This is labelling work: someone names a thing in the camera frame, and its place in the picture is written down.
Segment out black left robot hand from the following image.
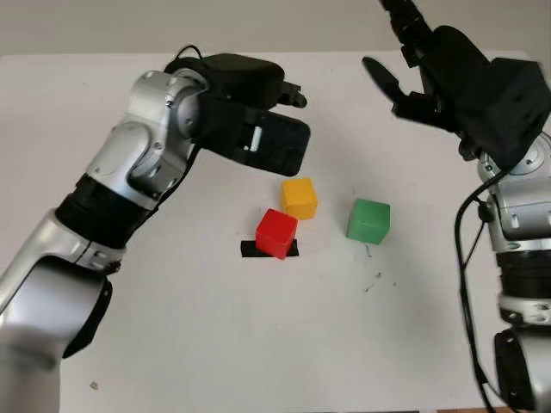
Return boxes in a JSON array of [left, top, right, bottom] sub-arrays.
[[200, 53, 309, 112]]

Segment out green wooden cube block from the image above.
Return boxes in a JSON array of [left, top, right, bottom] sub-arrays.
[[346, 198, 392, 246]]

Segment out yellow wooden cube block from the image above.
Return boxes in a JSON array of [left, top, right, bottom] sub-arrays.
[[280, 176, 319, 221]]

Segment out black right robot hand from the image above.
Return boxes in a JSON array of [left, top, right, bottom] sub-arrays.
[[361, 0, 491, 139]]

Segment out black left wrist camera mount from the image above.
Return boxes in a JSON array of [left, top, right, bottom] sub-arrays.
[[195, 92, 312, 176]]

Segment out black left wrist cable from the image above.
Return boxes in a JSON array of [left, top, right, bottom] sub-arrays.
[[150, 44, 207, 212]]

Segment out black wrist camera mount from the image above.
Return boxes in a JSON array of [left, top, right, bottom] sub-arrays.
[[195, 92, 312, 176], [454, 57, 547, 170]]

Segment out red wooden cube block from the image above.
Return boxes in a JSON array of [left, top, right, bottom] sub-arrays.
[[255, 208, 299, 261]]

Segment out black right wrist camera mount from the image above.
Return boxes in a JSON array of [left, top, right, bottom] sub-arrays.
[[454, 57, 547, 170]]

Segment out black tape strip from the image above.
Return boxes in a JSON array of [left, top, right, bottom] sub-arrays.
[[239, 239, 300, 259]]

